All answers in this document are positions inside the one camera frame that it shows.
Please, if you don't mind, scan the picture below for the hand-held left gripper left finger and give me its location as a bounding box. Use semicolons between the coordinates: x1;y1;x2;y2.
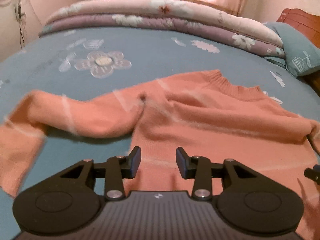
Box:
59;146;142;201

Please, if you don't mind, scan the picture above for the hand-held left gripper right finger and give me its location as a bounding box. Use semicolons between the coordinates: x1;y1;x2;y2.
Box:
176;147;259;201

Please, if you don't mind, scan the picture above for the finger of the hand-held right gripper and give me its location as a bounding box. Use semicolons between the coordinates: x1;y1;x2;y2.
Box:
304;164;320;183

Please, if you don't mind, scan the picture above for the orange knit sweater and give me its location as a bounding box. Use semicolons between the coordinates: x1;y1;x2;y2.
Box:
0;70;320;240

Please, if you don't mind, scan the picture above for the blue floral bed sheet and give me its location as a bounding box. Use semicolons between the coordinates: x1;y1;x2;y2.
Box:
0;26;320;205

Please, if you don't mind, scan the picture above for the blue printed pillow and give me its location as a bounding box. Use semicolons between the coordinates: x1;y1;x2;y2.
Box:
262;21;320;78

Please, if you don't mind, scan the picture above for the folded pink floral quilt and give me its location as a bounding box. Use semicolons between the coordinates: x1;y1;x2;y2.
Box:
39;0;285;58

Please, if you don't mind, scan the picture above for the wooden headboard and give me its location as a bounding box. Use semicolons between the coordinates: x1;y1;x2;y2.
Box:
276;8;320;43

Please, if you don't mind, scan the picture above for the black wall cable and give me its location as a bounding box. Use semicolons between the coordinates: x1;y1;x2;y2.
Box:
14;0;28;48

